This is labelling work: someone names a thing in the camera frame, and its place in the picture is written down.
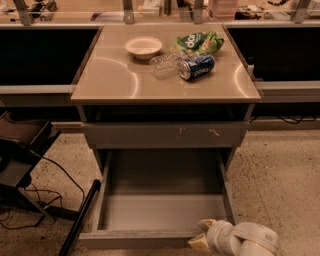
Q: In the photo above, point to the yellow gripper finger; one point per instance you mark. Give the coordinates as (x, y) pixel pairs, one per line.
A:
(199, 243)
(205, 224)

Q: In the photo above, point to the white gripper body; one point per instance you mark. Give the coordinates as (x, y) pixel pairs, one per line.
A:
(216, 235)

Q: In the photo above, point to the grey drawer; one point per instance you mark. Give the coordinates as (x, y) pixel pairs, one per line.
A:
(164, 134)
(155, 198)

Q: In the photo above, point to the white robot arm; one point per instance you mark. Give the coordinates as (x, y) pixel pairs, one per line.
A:
(244, 239)

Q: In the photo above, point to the grey top drawer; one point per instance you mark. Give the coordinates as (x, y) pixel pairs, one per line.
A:
(164, 134)

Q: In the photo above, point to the grey drawer cabinet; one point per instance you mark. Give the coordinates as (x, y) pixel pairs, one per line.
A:
(115, 87)

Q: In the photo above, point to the blue soda can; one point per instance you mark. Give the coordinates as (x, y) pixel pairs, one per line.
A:
(196, 66)

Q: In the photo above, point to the clear plastic bottle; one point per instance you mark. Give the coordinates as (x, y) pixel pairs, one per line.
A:
(167, 65)

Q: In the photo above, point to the green chip bag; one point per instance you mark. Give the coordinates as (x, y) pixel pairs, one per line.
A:
(200, 42)

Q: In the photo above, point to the white bowl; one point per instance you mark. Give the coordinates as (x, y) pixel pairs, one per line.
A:
(143, 48)

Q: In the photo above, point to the black rolling stand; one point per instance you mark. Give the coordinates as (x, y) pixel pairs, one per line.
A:
(23, 144)

